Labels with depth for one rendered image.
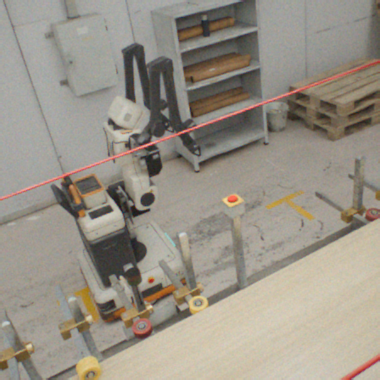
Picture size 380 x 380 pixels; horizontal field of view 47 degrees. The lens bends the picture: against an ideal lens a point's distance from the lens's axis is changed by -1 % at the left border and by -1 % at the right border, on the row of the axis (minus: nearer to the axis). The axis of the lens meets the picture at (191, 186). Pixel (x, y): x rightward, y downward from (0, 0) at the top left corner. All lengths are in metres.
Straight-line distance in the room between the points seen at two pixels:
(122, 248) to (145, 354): 1.17
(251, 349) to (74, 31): 2.95
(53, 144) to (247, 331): 3.04
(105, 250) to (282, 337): 1.40
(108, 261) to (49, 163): 1.80
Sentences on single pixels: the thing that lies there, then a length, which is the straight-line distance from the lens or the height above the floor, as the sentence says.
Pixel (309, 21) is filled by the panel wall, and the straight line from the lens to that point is 5.42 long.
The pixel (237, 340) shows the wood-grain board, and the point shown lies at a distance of 1.79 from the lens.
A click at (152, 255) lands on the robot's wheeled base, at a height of 0.28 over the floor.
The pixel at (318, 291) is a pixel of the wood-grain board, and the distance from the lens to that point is 1.95.
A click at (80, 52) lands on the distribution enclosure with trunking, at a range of 3.97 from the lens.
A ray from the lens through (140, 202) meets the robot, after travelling 2.92.
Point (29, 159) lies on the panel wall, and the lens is 4.39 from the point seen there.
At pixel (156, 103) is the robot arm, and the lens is 2.56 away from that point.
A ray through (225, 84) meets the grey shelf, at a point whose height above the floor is 0.63.
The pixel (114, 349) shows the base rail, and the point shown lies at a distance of 2.13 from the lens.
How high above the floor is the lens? 2.31
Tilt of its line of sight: 32 degrees down
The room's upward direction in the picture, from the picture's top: 10 degrees counter-clockwise
